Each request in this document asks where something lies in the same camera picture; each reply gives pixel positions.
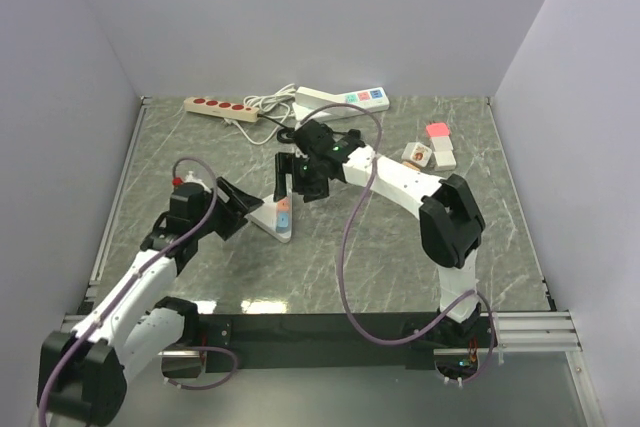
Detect white multicolour power strip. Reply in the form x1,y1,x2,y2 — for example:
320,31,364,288
314,87,390,121

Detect pink plug adapter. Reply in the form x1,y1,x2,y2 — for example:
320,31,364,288
425,122,450,138

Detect white cube plug adapter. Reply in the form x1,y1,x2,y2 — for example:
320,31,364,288
431,136,457,171

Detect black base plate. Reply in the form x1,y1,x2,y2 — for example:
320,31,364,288
197,313,496,370

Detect white triangular strip base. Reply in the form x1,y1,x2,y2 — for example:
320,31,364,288
248,192,293,244

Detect salmon plug adapter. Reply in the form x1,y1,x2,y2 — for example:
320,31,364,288
277,198,291,212

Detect blue plug adapter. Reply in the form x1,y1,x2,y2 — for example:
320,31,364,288
275,211,291,234

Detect white power strip cable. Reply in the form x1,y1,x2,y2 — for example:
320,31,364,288
223,82,297,145

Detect white fruit print plug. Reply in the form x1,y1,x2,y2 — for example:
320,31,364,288
401,142,433,168

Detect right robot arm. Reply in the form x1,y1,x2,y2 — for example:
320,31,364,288
273,120,486,346

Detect wooden power strip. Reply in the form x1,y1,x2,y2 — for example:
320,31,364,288
183,97,259,123

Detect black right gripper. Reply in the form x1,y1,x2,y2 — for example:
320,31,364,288
273,152,330,204

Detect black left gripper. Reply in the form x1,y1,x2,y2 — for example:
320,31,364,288
192,177,262,240

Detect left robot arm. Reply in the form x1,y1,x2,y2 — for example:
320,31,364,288
37,176,264,426

